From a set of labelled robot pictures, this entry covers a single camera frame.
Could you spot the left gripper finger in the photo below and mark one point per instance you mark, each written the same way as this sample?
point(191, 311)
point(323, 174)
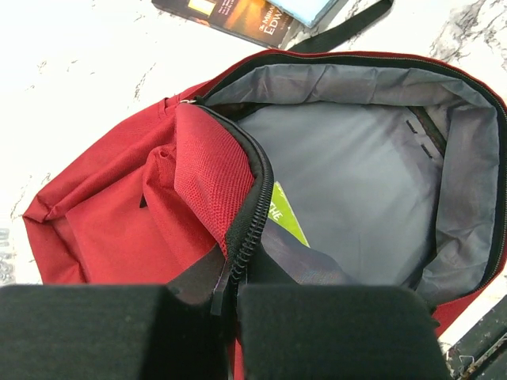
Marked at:
point(207, 284)

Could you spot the green illustrated book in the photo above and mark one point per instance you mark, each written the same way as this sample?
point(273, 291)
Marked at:
point(281, 212)

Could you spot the red student backpack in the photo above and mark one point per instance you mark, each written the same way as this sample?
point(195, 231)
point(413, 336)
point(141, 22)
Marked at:
point(395, 167)

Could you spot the dark brown book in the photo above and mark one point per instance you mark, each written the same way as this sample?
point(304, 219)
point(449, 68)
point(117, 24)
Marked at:
point(259, 21)

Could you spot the light blue book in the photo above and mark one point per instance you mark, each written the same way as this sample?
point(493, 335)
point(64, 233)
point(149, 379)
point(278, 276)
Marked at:
point(307, 12)

